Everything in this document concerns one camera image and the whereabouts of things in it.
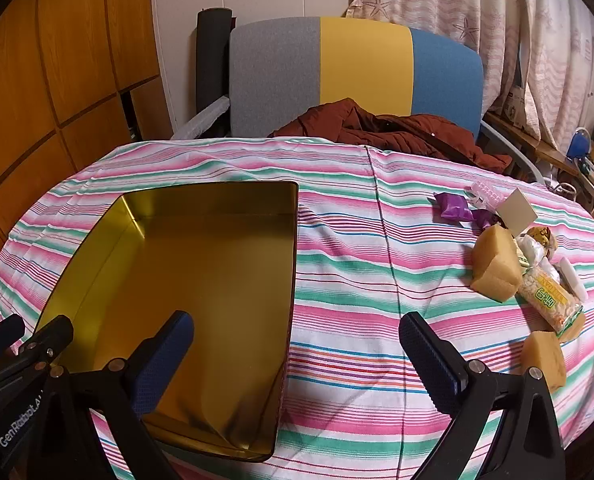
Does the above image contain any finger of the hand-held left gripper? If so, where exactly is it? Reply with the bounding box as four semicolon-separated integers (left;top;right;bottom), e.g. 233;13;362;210
16;315;74;367
0;314;26;361

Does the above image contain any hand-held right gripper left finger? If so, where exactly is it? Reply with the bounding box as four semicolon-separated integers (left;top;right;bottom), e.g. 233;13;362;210
42;310;196;480

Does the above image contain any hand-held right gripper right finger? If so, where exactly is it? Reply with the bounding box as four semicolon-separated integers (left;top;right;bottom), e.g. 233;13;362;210
398;311;566;480

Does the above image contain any gold rectangular tin box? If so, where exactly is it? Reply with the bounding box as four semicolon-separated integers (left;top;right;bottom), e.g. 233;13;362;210
32;180;299;462

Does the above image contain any tan sponge cake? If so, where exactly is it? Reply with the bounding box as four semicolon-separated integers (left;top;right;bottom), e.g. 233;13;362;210
470;224;523;304
520;331;567;394

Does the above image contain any yellow label rice cracker packet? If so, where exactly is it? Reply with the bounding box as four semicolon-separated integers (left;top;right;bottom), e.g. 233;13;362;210
519;265;584;339

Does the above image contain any pink green striped tablecloth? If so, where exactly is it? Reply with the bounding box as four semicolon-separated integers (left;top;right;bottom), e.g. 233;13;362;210
0;137;594;480

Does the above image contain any purple candy packet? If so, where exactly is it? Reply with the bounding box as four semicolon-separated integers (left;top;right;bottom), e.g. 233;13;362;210
428;192;474;222
471;208;501;229

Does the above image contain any white rectangular block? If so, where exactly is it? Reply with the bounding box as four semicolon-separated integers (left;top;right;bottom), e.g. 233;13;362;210
552;257;587;302

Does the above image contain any yellow black patterned wrapper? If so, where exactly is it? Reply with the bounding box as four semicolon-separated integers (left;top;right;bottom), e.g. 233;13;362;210
527;226;558;257

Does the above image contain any small white cube box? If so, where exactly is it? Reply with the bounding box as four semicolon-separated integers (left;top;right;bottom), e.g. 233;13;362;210
496;187;538;237

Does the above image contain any clear pink plastic packet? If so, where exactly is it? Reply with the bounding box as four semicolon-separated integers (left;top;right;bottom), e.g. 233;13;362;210
466;180;506;209

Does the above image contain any brown jacket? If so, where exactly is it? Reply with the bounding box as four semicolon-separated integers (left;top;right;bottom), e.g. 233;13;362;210
269;97;513;168

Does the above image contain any wooden side table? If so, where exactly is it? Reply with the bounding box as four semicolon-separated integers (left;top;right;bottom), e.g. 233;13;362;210
483;111;594;216

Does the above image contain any white foam wrapped bar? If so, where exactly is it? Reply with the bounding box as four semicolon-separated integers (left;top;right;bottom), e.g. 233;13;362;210
184;97;231;140

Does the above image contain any blue plastic pitcher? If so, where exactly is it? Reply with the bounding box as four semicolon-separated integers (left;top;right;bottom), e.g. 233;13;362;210
570;129;593;159

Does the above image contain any small cardboard box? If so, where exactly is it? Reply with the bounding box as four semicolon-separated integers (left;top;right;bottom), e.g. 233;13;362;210
503;86;529;127

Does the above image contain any wooden wardrobe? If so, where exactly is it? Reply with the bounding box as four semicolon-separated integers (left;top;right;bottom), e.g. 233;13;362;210
0;0;174;321

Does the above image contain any grey yellow blue chair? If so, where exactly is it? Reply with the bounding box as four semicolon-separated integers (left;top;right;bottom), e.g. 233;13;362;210
228;16;545;183

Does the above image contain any black rolled mat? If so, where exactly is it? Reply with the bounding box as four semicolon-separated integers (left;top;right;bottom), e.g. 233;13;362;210
195;7;236;116

